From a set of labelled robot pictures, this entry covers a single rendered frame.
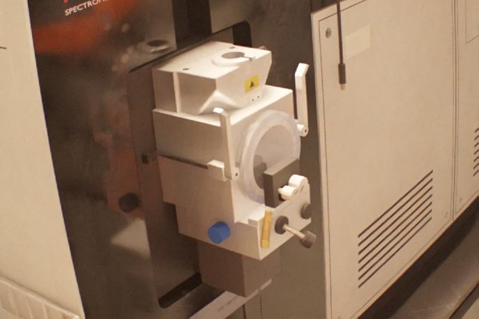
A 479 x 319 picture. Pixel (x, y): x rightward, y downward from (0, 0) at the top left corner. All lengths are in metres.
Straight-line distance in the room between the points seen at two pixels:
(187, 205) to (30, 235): 0.16
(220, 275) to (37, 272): 0.19
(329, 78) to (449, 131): 0.40
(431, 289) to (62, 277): 0.79
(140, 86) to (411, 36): 0.52
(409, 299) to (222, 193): 0.68
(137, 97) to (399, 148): 0.54
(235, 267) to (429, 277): 0.66
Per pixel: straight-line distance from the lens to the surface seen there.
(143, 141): 0.83
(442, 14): 1.32
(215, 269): 0.89
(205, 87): 0.78
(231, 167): 0.77
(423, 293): 1.44
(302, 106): 0.84
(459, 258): 1.53
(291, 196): 0.80
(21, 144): 0.76
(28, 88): 0.72
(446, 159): 1.42
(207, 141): 0.79
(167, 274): 0.90
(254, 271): 0.88
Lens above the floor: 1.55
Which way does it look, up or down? 24 degrees down
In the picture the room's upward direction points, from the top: 5 degrees counter-clockwise
